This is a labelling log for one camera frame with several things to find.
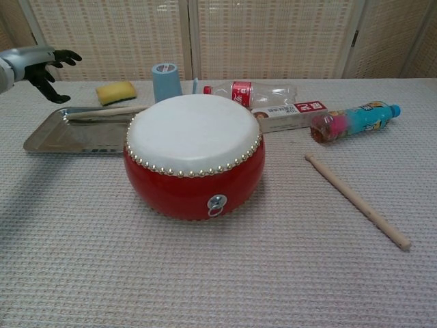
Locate empty clear cola bottle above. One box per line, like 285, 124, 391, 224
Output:
203, 81, 298, 107

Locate red drum with white skin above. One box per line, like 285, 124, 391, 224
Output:
123, 94, 266, 222

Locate wooden drumstick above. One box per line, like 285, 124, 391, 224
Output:
305, 153, 412, 253
64, 105, 148, 120

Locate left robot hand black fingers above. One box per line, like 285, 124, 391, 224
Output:
13, 46, 83, 105

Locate colourful blue-capped drink bottle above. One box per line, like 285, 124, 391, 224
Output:
309, 101, 402, 144

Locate woven bamboo folding screen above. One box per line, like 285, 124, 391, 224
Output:
0, 0, 437, 83

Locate light blue plastic mug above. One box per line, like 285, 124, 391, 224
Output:
151, 62, 199, 103

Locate rectangular stainless steel tray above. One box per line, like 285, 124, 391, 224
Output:
23, 105, 148, 157

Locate beige woven tablecloth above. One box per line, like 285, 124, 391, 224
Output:
0, 80, 437, 328

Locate cling film box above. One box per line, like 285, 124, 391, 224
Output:
251, 100, 330, 134

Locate yellow cleaning sponge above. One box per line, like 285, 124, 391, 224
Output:
95, 81, 137, 107

